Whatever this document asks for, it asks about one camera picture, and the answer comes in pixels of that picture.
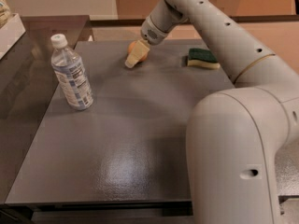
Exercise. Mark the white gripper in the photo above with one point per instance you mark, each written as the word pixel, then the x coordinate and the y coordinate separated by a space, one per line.
pixel 151 34

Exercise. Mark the orange fruit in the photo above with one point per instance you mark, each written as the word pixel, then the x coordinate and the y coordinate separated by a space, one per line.
pixel 137 51

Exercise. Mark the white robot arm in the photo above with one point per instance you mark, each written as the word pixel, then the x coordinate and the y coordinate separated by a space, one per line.
pixel 232 136

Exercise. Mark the green and yellow sponge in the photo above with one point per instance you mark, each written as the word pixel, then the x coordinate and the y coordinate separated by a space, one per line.
pixel 202 58

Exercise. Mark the clear plastic water bottle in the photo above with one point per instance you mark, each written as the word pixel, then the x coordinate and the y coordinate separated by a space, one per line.
pixel 70 71

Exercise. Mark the dark side table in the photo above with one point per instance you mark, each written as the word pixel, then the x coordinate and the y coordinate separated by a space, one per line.
pixel 27 83

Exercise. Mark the white box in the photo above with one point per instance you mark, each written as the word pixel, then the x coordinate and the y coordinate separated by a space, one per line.
pixel 10 33

